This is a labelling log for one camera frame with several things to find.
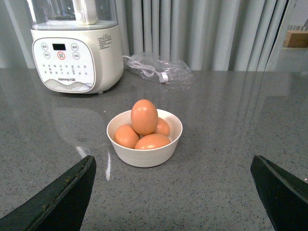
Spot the clear plastic bag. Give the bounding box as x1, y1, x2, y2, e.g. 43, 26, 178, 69
122, 52, 194, 85

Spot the brown egg back in bowl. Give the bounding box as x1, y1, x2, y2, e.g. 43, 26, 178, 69
154, 117, 170, 136

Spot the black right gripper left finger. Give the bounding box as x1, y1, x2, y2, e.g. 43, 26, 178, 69
0, 155, 96, 231

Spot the brown egg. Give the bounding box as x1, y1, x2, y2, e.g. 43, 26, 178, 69
134, 134, 171, 150
154, 117, 170, 136
130, 99, 158, 136
113, 124, 140, 149

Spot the wooden block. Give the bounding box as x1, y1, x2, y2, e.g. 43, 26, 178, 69
283, 30, 308, 48

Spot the white power cable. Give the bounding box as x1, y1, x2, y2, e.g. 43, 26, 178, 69
122, 55, 168, 84

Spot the white bowl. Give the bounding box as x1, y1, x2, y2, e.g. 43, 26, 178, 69
106, 109, 183, 167

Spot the brown egg left in bowl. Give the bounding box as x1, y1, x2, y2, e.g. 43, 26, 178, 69
113, 124, 140, 149

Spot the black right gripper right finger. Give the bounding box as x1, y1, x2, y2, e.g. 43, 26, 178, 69
250, 155, 308, 231

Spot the white soy milk maker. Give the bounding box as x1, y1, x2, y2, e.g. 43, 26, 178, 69
26, 0, 124, 94

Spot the brown egg top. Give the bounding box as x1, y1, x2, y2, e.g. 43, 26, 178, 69
130, 99, 158, 136

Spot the grey curtain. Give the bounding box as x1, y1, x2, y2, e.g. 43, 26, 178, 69
0, 0, 296, 72

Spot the brown egg front in bowl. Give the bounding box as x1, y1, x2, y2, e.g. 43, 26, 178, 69
134, 134, 171, 150

